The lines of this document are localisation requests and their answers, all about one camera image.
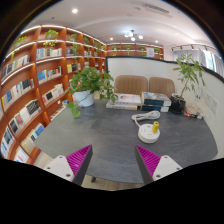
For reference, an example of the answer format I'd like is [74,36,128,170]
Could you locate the small items by wall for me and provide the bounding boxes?
[184,106,203,119]

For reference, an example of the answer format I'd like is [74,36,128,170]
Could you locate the white power cable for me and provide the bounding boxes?
[131,110,162,129]

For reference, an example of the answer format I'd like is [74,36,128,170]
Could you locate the dark book stack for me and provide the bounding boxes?
[141,92,171,112]

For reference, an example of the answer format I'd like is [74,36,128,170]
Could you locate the green plant in white pot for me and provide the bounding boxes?
[65,67,118,118]

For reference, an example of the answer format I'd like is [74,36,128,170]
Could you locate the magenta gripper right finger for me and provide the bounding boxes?
[135,145,182,184]

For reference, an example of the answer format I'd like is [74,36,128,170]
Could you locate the white book stack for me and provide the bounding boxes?
[106,93,142,110]

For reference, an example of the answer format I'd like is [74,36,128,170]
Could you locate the yellow charger plug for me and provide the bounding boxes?
[152,121,159,133]

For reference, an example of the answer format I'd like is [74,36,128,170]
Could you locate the round white power strip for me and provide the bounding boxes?
[138,124,160,143]

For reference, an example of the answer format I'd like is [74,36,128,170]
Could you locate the orange wooden bookshelf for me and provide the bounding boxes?
[0,25,106,164]

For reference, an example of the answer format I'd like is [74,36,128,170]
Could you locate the right tan chair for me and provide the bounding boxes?
[149,77,175,98]

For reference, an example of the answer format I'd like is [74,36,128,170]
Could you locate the ceiling lamp cluster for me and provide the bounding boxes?
[125,30,143,41]

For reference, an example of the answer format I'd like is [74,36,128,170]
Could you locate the tall plant in black pot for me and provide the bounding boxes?
[170,54,205,114]

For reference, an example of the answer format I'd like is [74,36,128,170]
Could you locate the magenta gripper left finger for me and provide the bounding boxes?
[45,145,93,186]

